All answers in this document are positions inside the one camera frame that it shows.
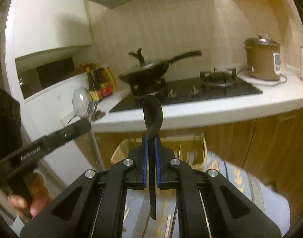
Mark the dark clear spoon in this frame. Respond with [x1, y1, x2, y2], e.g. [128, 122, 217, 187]
[143, 95, 163, 220]

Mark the person's left hand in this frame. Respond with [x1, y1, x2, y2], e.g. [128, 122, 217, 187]
[8, 173, 52, 222]

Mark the beige plastic utensil basket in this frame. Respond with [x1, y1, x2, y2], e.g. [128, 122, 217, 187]
[110, 134, 208, 172]

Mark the black glass gas hob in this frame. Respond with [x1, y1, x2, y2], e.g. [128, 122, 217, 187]
[110, 68, 262, 113]

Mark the black wok with lid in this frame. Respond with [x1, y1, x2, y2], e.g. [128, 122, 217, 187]
[119, 48, 203, 85]

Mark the red label sauce bottle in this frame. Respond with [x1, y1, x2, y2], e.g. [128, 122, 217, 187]
[98, 67, 116, 97]

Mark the blue patterned table cloth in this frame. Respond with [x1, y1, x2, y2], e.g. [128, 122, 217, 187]
[109, 146, 282, 237]

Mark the dark soy sauce bottle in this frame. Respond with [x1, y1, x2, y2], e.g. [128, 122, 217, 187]
[86, 67, 99, 102]

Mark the white left upper cabinet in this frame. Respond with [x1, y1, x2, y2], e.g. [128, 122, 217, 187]
[12, 0, 92, 58]

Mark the brown rice cooker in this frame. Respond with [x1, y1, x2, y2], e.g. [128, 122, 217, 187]
[244, 35, 281, 81]

